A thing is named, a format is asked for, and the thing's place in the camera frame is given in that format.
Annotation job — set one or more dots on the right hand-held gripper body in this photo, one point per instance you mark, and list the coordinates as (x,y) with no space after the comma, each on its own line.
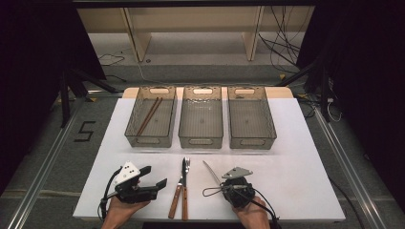
(238,195)

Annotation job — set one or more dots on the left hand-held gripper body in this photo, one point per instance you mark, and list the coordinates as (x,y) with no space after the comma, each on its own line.
(130,191)

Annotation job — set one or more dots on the clear grey plastic bin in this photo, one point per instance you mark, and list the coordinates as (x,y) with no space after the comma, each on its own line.
(162,127)
(200,127)
(251,127)

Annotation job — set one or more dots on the brown wooden chopstick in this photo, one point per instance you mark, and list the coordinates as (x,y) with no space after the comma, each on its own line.
(151,116)
(147,116)

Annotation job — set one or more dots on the person's left hand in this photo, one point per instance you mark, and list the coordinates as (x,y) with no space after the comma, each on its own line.
(122,211)

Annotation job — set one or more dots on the person's right hand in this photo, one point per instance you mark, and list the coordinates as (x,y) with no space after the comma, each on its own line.
(254,216)

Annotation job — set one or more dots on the black metal stand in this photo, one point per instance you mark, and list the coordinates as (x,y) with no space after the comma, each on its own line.
(65,101)
(324,95)

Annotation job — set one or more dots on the dark curtain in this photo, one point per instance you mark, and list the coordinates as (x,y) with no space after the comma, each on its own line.
(31,63)
(375,79)

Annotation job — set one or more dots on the beige wooden shelf unit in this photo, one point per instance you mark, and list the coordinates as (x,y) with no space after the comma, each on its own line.
(191,19)

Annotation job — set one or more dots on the metal floor rail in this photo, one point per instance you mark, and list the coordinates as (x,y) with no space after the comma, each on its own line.
(350,168)
(41,178)

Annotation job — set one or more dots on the black metal frame bar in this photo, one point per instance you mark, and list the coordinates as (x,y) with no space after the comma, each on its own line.
(191,2)

